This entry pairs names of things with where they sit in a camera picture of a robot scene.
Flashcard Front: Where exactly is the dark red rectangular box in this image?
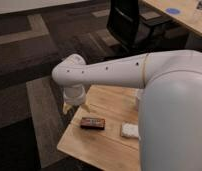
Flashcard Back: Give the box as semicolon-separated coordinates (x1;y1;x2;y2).
80;117;105;130

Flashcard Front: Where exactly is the light wooden desk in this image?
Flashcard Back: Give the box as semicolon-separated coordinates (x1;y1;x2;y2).
142;0;202;37

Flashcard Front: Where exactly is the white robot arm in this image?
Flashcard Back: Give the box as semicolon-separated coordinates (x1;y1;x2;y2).
52;50;202;171

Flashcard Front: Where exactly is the small dark object on desk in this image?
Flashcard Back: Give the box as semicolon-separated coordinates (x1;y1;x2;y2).
195;0;202;11

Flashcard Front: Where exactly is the blue round disc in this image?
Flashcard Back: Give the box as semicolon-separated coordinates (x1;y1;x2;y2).
166;8;181;15

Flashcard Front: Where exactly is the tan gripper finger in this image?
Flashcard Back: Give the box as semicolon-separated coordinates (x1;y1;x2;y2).
81;104;90;112
63;103;70;113

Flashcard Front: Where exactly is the white sponge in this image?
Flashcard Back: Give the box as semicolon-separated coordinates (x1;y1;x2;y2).
121;123;139;138

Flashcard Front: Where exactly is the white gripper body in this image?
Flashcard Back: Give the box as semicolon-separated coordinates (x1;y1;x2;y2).
63;85;86;106

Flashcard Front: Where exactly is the black office chair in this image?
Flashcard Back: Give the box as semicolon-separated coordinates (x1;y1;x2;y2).
107;0;170;54

